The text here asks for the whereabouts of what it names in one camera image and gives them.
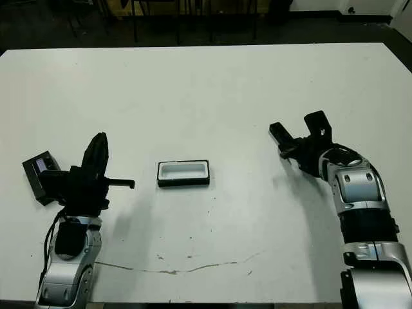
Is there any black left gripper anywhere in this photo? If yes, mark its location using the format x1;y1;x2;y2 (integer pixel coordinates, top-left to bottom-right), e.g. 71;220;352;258
57;132;135;216

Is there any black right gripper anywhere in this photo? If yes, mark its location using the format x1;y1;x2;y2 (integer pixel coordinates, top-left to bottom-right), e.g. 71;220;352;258
279;135;334;177

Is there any black bar-shaped camera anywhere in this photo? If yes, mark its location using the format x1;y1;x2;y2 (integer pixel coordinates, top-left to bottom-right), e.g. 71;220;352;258
268;122;295;147

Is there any black box with white insert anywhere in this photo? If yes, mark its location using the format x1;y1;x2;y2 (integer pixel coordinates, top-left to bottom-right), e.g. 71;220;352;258
156;158;211;189

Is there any yellow wooden cabinet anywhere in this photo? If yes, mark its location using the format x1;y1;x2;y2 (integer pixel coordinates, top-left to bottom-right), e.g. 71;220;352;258
106;0;144;17

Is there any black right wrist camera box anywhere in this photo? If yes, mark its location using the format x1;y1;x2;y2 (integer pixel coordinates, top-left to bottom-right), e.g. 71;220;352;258
303;110;333;140

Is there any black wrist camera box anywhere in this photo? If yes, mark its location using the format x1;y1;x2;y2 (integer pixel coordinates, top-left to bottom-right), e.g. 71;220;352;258
40;169;71;202
303;110;333;140

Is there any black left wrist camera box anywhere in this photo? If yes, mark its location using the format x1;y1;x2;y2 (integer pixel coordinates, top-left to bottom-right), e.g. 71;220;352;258
40;169;71;202

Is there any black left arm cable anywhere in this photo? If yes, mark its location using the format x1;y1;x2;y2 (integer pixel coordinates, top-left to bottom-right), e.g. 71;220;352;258
41;212;67;271

